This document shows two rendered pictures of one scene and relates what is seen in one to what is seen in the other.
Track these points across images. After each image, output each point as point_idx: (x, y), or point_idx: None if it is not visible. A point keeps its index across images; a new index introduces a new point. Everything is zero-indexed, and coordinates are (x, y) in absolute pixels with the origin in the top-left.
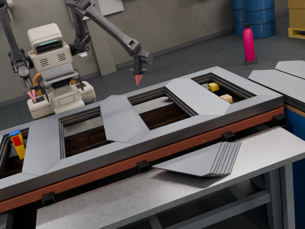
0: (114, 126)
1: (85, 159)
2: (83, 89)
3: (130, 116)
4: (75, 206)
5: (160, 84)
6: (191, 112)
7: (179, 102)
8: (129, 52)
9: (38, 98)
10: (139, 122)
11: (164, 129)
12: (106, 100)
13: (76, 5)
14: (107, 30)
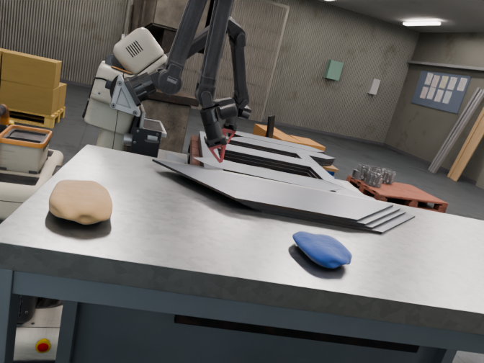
0: (299, 182)
1: None
2: (60, 156)
3: (283, 173)
4: None
5: (206, 145)
6: (294, 167)
7: (264, 160)
8: (244, 102)
9: (2, 176)
10: (302, 176)
11: (326, 177)
12: (209, 163)
13: (242, 30)
14: (241, 72)
